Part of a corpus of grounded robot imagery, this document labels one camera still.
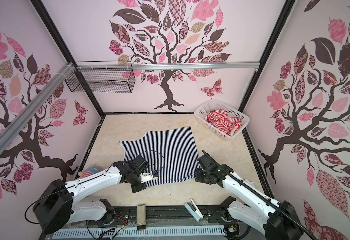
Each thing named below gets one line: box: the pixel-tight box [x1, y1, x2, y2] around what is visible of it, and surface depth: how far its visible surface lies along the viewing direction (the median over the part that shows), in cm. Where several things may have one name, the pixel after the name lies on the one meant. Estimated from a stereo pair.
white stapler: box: [184, 199, 204, 223], surface depth 74 cm
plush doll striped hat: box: [81, 166, 102, 177], surface depth 85 cm
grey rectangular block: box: [136, 204, 147, 230], surface depth 72 cm
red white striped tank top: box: [205, 108, 244, 137], surface depth 111 cm
